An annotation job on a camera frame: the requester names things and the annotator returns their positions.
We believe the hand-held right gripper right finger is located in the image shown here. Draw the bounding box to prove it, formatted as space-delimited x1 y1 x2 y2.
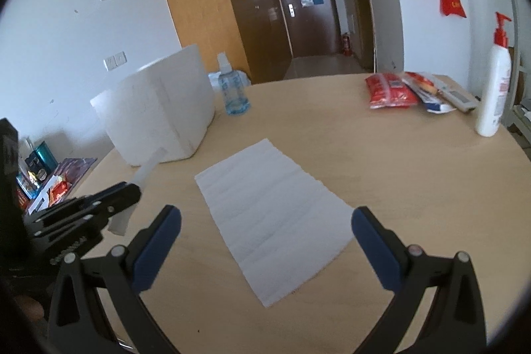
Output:
351 205 487 354

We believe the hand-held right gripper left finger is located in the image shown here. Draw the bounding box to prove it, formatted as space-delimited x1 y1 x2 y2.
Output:
47 205 182 354

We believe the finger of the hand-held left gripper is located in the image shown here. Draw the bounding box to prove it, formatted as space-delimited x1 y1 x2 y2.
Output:
32 183 143 252
24 181 126 223

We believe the white plastic strip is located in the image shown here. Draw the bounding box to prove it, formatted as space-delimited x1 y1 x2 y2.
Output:
109 149 167 235

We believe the white foam box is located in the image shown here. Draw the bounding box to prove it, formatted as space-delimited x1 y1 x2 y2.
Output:
90 44 216 167

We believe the white tissue sheet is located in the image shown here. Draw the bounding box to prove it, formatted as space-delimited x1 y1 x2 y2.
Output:
195 138 356 309

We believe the person's left hand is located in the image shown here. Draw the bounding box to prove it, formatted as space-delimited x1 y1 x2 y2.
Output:
17 296 47 322

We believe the purple flat box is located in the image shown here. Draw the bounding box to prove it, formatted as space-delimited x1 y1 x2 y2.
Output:
54 157 99 189

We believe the teal can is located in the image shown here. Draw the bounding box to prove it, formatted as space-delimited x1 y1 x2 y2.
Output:
35 142 59 175

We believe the clear spray bottle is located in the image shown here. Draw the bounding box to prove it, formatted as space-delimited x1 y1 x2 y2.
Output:
217 52 251 116

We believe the red snack packet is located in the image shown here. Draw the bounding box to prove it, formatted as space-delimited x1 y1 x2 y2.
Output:
365 72 419 110

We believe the red and white packet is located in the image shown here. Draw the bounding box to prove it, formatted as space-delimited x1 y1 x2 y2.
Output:
404 71 457 115

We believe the white flat device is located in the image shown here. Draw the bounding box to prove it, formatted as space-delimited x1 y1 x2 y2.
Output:
431 74 480 113

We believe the white pump lotion bottle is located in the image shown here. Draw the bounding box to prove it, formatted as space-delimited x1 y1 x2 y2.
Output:
475 12 513 138

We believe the wooden wardrobe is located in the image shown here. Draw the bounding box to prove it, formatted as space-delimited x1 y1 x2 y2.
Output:
149 0 293 86

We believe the brown door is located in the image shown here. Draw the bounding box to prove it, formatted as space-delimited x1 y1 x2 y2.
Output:
271 0 341 58

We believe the white double wall socket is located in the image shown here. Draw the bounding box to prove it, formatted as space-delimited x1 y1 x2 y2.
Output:
104 52 127 71

